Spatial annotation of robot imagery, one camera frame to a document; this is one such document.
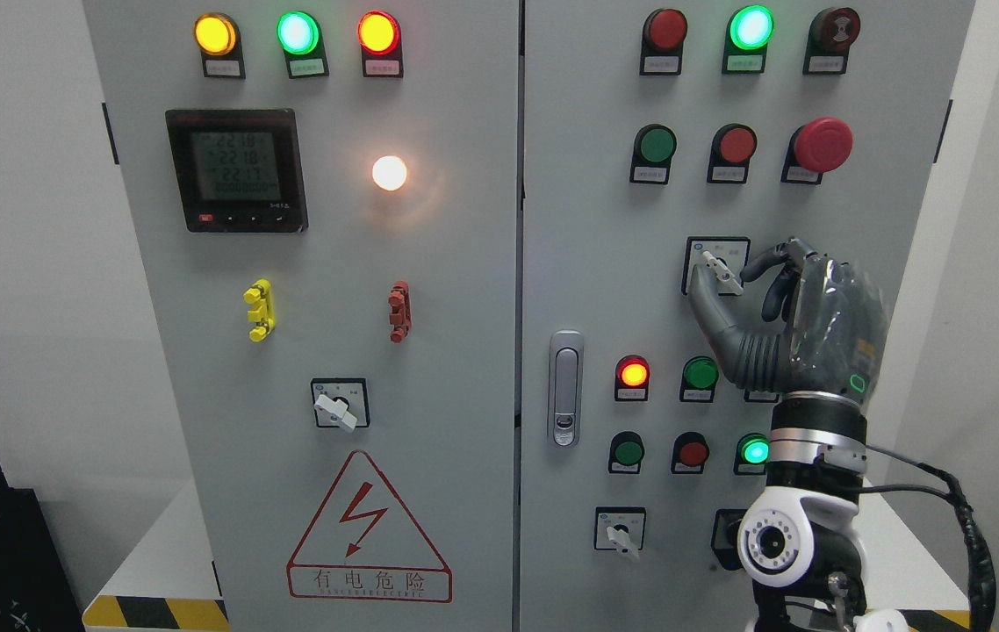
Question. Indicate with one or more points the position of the gray robotic hand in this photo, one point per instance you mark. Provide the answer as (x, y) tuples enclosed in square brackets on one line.
[(835, 325)]

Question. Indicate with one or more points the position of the gray rotary switch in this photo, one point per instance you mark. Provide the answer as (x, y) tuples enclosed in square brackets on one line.
[(723, 256), (620, 529)]

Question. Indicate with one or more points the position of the green indicator middle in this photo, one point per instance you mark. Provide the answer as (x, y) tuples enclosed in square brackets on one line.
[(699, 378)]

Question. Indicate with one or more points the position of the green lit indicator lower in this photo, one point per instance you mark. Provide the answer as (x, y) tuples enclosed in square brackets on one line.
[(752, 455)]

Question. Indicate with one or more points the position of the red emergency stop button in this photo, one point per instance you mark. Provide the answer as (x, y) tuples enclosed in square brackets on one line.
[(820, 146)]

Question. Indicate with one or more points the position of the red push button lower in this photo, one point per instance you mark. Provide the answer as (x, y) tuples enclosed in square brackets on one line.
[(690, 453)]

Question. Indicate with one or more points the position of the red push button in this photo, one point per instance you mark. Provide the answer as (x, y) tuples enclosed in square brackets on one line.
[(732, 148), (690, 453)]

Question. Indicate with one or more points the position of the red push button upper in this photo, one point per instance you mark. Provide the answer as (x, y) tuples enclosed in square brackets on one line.
[(732, 148)]

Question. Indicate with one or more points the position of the red lit indicator middle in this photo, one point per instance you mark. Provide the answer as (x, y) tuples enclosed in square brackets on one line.
[(632, 379)]

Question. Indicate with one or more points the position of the green push button lower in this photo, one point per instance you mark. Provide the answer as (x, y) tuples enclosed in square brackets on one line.
[(626, 453)]

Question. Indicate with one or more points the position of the green push button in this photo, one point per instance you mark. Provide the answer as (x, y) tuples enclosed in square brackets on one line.
[(653, 150), (626, 453)]

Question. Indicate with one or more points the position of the green push button upper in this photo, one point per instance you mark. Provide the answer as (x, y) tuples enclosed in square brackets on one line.
[(653, 150)]

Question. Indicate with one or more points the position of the dark red buzzer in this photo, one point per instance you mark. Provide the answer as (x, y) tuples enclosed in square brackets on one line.
[(831, 35)]

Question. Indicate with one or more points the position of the green lit light top right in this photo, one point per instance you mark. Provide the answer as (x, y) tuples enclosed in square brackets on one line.
[(746, 40)]

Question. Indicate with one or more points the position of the dark red light top right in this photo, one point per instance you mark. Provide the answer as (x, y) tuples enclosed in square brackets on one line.
[(664, 33)]

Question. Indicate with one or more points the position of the gray electrical cabinet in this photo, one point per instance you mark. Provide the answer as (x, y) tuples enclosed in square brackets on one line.
[(516, 120)]

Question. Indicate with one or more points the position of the white glowing indicator light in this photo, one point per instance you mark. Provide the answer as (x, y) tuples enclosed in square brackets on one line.
[(389, 172)]

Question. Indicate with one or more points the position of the red electrical hazard sticker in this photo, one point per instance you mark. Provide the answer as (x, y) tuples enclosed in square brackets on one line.
[(365, 544)]

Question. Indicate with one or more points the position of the red indicator light top left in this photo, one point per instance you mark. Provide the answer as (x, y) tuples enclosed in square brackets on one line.
[(380, 37)]

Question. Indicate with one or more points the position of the green indicator light top left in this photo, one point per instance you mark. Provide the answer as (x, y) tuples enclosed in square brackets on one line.
[(302, 42)]

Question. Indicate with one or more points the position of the black digital power meter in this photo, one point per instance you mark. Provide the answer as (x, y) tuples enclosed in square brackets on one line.
[(238, 170)]

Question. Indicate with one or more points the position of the yellow indicator light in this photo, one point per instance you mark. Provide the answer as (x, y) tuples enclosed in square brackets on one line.
[(219, 39)]

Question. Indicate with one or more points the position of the black box with antenna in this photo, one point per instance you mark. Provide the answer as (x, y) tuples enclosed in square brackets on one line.
[(34, 591)]

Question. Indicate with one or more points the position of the black rotary knob switch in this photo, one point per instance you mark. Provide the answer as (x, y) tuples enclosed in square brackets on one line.
[(725, 536)]

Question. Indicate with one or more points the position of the silver door latch handle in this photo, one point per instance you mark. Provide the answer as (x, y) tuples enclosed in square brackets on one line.
[(564, 388)]

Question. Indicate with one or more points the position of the gray rotary switch left door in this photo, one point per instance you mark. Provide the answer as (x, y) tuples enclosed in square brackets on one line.
[(340, 402)]

